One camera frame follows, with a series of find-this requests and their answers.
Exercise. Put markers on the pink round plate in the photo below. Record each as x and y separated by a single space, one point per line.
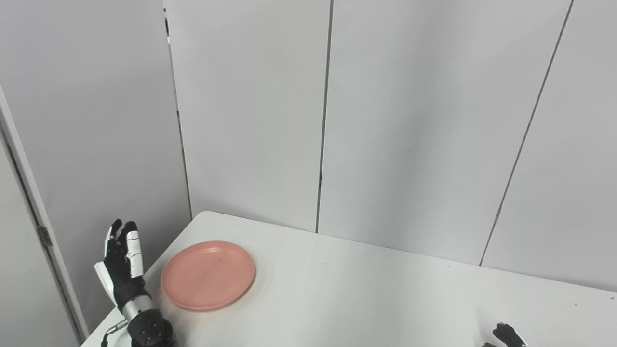
207 276

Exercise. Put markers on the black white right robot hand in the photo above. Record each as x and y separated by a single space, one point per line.
506 336

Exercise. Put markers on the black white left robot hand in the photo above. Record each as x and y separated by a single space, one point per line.
120 274

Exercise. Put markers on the metal door hinge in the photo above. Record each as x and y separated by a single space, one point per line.
45 236

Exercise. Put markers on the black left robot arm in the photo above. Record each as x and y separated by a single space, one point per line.
149 330

